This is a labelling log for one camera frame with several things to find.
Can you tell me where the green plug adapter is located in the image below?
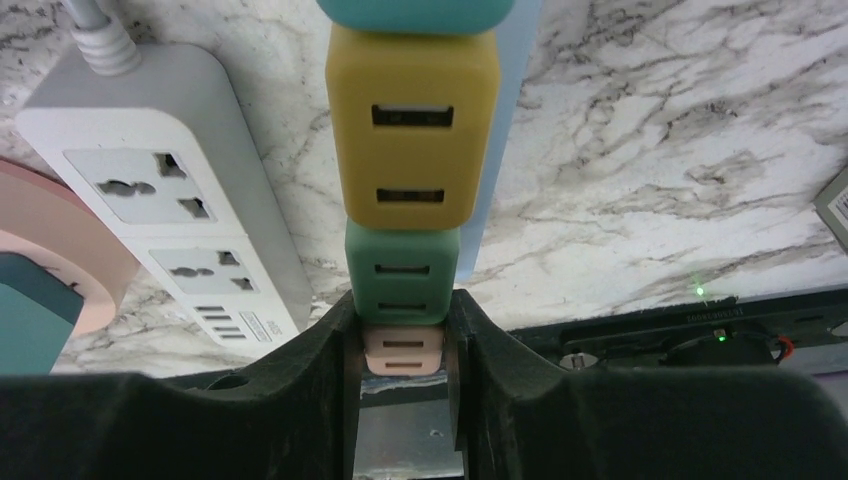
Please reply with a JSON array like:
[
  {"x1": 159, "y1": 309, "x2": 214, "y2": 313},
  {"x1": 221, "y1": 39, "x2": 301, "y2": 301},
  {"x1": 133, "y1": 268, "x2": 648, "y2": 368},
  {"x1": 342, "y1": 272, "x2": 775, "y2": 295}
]
[{"x1": 345, "y1": 220, "x2": 460, "y2": 325}]

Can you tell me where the pink plug adapter small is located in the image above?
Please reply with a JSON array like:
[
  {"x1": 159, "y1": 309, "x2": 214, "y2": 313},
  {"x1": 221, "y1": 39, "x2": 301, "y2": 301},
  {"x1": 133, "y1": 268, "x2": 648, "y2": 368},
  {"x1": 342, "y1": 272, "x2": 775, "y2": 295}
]
[{"x1": 362, "y1": 325, "x2": 445, "y2": 376}]

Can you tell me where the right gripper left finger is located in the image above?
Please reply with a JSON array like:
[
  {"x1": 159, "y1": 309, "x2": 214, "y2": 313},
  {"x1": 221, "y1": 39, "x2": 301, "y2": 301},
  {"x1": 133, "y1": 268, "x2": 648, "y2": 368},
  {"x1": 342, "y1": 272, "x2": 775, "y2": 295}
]
[{"x1": 1, "y1": 295, "x2": 363, "y2": 479}]

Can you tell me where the grey coiled cable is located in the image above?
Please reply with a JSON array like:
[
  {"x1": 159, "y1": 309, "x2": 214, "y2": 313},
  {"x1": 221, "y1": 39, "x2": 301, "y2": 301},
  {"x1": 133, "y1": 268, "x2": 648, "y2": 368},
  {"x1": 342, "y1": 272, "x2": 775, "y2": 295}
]
[{"x1": 62, "y1": 0, "x2": 144, "y2": 77}]

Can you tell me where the yellow plug adapter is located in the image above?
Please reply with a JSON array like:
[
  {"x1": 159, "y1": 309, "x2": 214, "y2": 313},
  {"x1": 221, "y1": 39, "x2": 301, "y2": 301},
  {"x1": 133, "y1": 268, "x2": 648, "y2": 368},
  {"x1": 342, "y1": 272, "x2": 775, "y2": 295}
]
[{"x1": 325, "y1": 24, "x2": 501, "y2": 230}]

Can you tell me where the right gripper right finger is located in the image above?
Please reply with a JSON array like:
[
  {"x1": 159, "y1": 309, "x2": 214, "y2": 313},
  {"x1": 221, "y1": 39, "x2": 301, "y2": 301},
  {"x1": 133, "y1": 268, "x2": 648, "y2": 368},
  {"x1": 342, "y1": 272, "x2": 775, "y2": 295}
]
[{"x1": 445, "y1": 290, "x2": 847, "y2": 479}]

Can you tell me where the white power strip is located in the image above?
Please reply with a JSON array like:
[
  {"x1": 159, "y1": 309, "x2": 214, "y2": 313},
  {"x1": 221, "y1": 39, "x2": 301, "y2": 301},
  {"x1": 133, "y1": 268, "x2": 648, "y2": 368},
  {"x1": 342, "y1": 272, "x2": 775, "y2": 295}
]
[{"x1": 15, "y1": 44, "x2": 313, "y2": 355}]

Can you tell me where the blue power strip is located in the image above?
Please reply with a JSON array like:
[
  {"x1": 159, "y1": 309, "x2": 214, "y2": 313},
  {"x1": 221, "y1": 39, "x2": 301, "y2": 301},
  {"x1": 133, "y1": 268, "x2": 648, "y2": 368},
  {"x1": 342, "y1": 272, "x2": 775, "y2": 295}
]
[{"x1": 455, "y1": 0, "x2": 543, "y2": 282}]

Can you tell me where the pink round power socket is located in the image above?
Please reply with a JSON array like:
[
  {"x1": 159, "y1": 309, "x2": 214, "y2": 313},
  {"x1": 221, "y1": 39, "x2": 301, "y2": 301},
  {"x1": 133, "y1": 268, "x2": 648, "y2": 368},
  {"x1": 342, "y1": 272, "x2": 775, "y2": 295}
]
[{"x1": 1, "y1": 159, "x2": 139, "y2": 337}]

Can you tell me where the black mounting rail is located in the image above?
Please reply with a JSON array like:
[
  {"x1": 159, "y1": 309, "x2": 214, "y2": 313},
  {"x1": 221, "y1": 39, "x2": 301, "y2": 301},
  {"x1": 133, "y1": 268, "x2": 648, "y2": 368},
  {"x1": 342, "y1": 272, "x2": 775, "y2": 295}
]
[{"x1": 166, "y1": 289, "x2": 847, "y2": 405}]

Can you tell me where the small white red box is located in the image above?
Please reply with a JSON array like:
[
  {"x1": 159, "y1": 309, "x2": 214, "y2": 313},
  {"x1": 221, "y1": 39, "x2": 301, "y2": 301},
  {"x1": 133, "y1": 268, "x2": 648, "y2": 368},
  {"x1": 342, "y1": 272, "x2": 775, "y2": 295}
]
[{"x1": 813, "y1": 168, "x2": 847, "y2": 253}]

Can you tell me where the teal plug adapter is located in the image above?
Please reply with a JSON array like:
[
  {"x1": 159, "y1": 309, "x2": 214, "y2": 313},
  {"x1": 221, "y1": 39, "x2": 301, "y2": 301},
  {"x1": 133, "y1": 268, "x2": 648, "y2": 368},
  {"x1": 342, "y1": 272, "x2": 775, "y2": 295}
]
[
  {"x1": 1, "y1": 252, "x2": 84, "y2": 376},
  {"x1": 317, "y1": 0, "x2": 514, "y2": 35}
]

